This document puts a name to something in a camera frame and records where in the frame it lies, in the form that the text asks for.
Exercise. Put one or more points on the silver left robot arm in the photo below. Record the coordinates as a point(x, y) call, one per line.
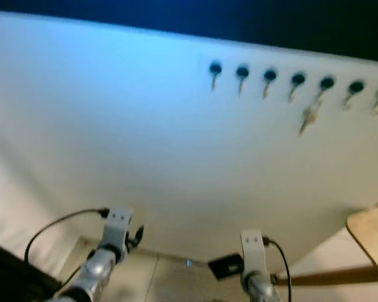
point(91, 275)

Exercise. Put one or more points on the black furniture piece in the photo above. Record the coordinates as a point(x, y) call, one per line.
point(16, 277)

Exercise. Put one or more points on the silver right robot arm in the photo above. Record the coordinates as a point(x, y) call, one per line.
point(261, 289)

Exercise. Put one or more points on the wooden table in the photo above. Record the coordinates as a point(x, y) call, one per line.
point(368, 233)

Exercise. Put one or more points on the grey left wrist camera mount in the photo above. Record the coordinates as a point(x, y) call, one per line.
point(118, 226)

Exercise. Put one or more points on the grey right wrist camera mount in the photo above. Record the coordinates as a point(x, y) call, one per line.
point(252, 248)

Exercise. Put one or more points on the silver key bunch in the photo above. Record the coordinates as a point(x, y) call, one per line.
point(310, 116)

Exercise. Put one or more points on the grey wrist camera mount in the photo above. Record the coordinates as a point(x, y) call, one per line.
point(118, 226)
point(252, 248)

